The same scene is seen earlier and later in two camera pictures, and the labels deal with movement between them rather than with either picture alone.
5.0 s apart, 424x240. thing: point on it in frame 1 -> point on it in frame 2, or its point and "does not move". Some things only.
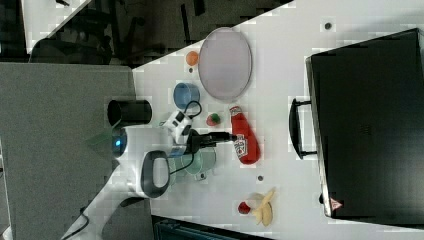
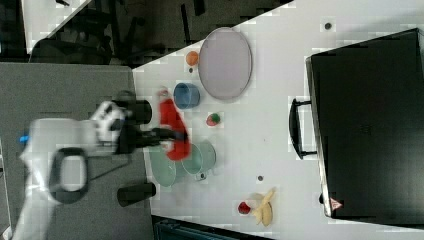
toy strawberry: [213, 119] does not move
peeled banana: [264, 213] does not move
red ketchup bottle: [247, 145] -> [171, 118]
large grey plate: [225, 63] does not move
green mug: [204, 161] does not move
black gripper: [196, 140] -> [131, 135]
